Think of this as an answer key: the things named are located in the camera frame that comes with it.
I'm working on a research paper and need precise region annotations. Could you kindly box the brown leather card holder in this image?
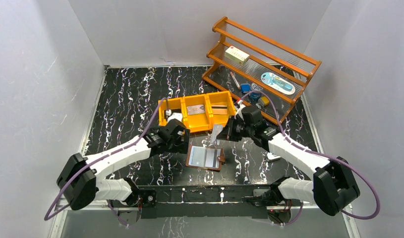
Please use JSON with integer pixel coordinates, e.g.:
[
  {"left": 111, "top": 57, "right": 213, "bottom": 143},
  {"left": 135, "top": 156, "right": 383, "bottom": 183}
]
[{"left": 186, "top": 145, "right": 226, "bottom": 171}]

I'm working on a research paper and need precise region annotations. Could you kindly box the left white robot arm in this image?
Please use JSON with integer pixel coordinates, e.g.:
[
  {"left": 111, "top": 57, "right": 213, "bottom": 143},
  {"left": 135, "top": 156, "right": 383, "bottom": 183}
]
[{"left": 57, "top": 119, "right": 190, "bottom": 210}]

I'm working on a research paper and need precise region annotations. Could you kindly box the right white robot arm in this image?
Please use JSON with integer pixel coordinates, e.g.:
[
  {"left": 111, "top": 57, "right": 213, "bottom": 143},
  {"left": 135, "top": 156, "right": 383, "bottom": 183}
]
[{"left": 217, "top": 106, "right": 360, "bottom": 216}]

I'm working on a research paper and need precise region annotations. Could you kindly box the black card in bin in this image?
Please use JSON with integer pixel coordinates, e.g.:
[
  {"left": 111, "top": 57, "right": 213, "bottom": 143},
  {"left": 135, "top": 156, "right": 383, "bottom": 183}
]
[{"left": 164, "top": 108, "right": 181, "bottom": 116}]

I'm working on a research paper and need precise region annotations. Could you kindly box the silver card in bin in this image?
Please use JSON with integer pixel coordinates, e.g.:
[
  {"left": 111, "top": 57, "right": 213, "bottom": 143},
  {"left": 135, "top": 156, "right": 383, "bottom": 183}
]
[{"left": 186, "top": 104, "right": 205, "bottom": 116}]

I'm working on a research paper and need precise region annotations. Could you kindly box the yellow grey sharpener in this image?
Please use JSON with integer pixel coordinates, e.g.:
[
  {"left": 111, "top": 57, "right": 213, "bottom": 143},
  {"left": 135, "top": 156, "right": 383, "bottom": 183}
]
[{"left": 256, "top": 96, "right": 270, "bottom": 109}]

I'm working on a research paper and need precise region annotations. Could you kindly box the orange three-compartment bin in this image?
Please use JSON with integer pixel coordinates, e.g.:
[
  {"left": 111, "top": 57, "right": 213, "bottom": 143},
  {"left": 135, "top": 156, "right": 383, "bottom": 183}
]
[{"left": 158, "top": 91, "right": 236, "bottom": 133}]

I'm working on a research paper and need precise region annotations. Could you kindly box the blue round tin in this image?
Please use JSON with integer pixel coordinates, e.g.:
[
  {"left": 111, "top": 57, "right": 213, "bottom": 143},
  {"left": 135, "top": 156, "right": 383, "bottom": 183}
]
[{"left": 249, "top": 83, "right": 263, "bottom": 102}]

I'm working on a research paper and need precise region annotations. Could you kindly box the red white pen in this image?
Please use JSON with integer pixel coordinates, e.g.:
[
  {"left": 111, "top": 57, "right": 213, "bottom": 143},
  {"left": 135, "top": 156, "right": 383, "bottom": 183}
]
[{"left": 230, "top": 71, "right": 241, "bottom": 90}]

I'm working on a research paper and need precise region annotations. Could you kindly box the white blue clip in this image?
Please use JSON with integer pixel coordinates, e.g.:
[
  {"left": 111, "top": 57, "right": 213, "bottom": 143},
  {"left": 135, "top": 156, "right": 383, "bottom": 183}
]
[{"left": 266, "top": 153, "right": 281, "bottom": 162}]

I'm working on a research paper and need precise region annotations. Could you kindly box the blue blister pack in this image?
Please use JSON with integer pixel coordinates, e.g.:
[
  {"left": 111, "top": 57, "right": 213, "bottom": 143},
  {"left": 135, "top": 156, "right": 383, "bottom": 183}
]
[{"left": 260, "top": 72, "right": 295, "bottom": 95}]

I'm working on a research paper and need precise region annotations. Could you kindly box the orange wooden shelf rack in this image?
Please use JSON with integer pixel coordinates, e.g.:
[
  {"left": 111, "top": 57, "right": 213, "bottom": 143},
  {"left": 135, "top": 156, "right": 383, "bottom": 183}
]
[{"left": 202, "top": 16, "right": 321, "bottom": 123}]

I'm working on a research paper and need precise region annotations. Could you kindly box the white cardboard box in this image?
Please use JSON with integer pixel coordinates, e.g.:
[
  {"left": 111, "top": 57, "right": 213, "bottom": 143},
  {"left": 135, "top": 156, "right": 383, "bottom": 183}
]
[{"left": 225, "top": 46, "right": 250, "bottom": 65}]

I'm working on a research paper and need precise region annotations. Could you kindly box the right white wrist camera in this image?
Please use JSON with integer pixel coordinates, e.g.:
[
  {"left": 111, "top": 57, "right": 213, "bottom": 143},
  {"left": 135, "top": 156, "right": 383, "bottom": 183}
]
[{"left": 234, "top": 99, "right": 246, "bottom": 119}]

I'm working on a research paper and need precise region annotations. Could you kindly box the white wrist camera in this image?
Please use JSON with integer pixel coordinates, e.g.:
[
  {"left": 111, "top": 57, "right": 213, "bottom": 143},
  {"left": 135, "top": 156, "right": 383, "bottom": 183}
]
[
  {"left": 165, "top": 110, "right": 183, "bottom": 123},
  {"left": 234, "top": 99, "right": 246, "bottom": 119}
]

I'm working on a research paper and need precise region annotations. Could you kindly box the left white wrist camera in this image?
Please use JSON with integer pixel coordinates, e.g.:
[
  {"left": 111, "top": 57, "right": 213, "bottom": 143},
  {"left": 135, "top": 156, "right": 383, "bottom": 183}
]
[{"left": 165, "top": 110, "right": 183, "bottom": 123}]

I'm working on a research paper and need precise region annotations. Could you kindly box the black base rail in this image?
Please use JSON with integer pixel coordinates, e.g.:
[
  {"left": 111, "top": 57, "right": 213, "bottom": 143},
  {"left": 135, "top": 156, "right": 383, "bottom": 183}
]
[{"left": 108, "top": 183, "right": 304, "bottom": 220}]

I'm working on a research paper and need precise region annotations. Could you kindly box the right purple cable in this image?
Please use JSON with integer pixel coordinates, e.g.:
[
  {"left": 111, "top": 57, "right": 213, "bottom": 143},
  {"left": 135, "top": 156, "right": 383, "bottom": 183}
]
[{"left": 236, "top": 90, "right": 381, "bottom": 227}]

